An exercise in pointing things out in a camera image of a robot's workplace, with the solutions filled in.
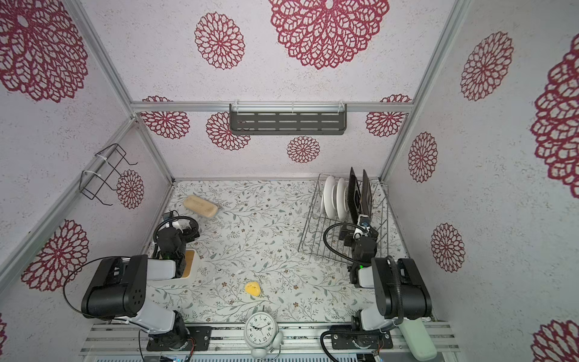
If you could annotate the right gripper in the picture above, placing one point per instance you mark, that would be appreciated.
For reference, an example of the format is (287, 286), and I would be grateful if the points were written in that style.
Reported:
(362, 237)

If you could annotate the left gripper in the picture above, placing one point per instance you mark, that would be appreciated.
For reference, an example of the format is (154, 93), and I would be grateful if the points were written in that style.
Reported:
(172, 231)

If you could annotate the floral square plate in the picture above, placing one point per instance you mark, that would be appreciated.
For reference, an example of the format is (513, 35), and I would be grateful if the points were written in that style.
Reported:
(353, 197)

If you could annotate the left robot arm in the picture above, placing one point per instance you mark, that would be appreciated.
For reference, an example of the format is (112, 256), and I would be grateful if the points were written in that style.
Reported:
(117, 291)

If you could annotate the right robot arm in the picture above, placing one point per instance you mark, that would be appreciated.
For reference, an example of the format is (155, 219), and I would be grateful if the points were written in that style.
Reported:
(399, 289)

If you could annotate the tan sponge block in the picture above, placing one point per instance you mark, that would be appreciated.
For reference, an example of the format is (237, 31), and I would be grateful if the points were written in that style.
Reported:
(200, 206)

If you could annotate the white round plate back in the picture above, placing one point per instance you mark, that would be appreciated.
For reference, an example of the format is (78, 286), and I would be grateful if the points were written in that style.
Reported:
(341, 200)

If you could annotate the white round plate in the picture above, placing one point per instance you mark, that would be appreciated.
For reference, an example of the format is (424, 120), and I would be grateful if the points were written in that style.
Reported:
(327, 200)
(341, 200)

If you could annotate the white round plate front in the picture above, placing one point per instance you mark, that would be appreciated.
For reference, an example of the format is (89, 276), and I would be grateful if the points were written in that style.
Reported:
(327, 200)

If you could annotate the yellow small piece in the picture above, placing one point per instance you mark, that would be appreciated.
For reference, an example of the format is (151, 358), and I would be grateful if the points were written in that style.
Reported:
(253, 288)

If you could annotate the pale green bottle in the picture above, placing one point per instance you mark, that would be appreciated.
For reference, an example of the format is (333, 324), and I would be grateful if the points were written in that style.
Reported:
(418, 340)

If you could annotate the white alarm clock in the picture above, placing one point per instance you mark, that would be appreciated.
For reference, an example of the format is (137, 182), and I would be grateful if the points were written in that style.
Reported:
(263, 336)

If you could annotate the wire dish rack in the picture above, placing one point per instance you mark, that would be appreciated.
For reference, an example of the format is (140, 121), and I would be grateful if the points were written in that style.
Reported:
(322, 215)

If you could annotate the black wire wall basket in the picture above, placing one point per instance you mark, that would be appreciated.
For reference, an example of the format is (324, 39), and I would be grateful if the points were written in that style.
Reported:
(91, 182)

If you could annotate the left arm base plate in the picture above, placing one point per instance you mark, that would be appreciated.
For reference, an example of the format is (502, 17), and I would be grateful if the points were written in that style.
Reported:
(181, 339)

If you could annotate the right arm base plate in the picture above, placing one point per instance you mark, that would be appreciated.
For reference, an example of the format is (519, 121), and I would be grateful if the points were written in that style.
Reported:
(342, 338)

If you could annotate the grey wall shelf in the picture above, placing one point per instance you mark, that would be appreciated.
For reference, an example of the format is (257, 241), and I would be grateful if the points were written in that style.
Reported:
(290, 120)

